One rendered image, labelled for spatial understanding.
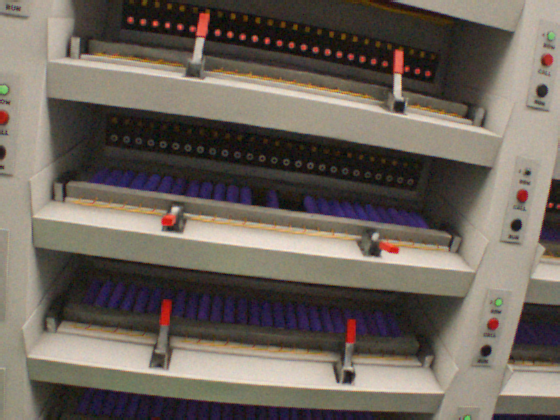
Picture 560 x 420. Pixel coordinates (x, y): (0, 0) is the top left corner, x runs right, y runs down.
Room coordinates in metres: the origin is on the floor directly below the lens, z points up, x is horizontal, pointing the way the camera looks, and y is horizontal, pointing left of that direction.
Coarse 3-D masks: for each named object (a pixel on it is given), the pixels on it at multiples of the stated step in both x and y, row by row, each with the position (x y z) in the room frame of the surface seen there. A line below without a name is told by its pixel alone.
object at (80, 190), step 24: (72, 192) 0.52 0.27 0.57; (96, 192) 0.52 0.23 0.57; (120, 192) 0.52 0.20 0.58; (144, 192) 0.54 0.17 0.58; (216, 216) 0.54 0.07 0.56; (240, 216) 0.54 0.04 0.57; (264, 216) 0.55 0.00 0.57; (288, 216) 0.55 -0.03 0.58; (312, 216) 0.56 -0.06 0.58; (336, 216) 0.57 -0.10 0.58; (408, 240) 0.57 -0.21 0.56; (432, 240) 0.58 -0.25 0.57
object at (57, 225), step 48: (48, 192) 0.50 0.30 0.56; (384, 192) 0.70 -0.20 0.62; (432, 192) 0.70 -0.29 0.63; (48, 240) 0.48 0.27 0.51; (96, 240) 0.48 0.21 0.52; (144, 240) 0.48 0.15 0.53; (192, 240) 0.49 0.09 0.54; (240, 240) 0.51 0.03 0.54; (288, 240) 0.53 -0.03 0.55; (336, 240) 0.55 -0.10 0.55; (480, 240) 0.54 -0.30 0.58; (384, 288) 0.53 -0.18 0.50; (432, 288) 0.54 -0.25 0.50
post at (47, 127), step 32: (32, 0) 0.46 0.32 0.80; (64, 0) 0.49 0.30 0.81; (96, 0) 0.60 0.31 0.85; (0, 32) 0.46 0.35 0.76; (32, 32) 0.46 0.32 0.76; (0, 64) 0.46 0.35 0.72; (32, 64) 0.46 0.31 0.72; (32, 96) 0.46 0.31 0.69; (32, 128) 0.46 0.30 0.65; (64, 128) 0.54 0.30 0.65; (32, 160) 0.46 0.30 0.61; (0, 192) 0.46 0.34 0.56; (0, 224) 0.46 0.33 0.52; (32, 256) 0.47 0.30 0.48; (64, 256) 0.58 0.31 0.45; (32, 288) 0.48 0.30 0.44; (0, 320) 0.46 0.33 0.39; (0, 352) 0.46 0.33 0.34; (32, 384) 0.49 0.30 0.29; (32, 416) 0.49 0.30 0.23
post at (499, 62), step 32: (544, 0) 0.54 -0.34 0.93; (480, 32) 0.63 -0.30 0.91; (512, 32) 0.55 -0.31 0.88; (448, 64) 0.72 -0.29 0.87; (480, 64) 0.62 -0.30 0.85; (512, 64) 0.54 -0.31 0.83; (512, 96) 0.53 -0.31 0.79; (512, 128) 0.54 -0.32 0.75; (544, 128) 0.54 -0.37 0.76; (448, 160) 0.67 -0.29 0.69; (512, 160) 0.54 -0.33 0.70; (544, 160) 0.54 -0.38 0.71; (448, 192) 0.65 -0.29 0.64; (480, 192) 0.56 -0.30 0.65; (544, 192) 0.54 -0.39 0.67; (480, 224) 0.55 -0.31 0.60; (512, 256) 0.54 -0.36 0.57; (480, 288) 0.54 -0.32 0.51; (512, 288) 0.54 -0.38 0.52; (448, 320) 0.57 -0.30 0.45; (480, 320) 0.54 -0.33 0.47; (512, 320) 0.54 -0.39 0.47; (448, 352) 0.55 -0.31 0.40; (480, 384) 0.54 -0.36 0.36; (416, 416) 0.59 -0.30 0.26; (448, 416) 0.54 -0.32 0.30; (480, 416) 0.54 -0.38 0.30
